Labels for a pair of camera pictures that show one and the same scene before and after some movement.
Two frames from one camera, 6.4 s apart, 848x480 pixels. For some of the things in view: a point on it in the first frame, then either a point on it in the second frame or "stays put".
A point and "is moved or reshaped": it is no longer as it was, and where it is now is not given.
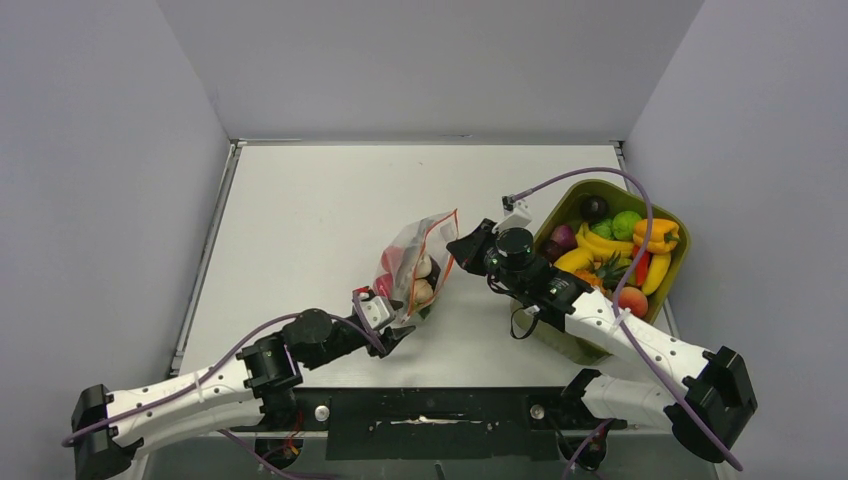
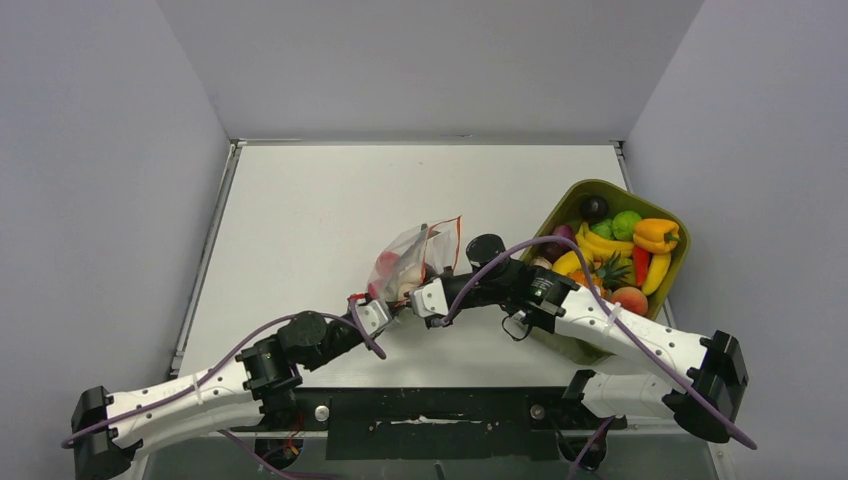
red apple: [390, 257] is moved or reshaped
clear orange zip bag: [415, 261] stays put
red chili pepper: [643, 265] stays put
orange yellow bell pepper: [663, 235] stays put
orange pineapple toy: [603, 275] stays put
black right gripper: [469, 250] -> [446, 274]
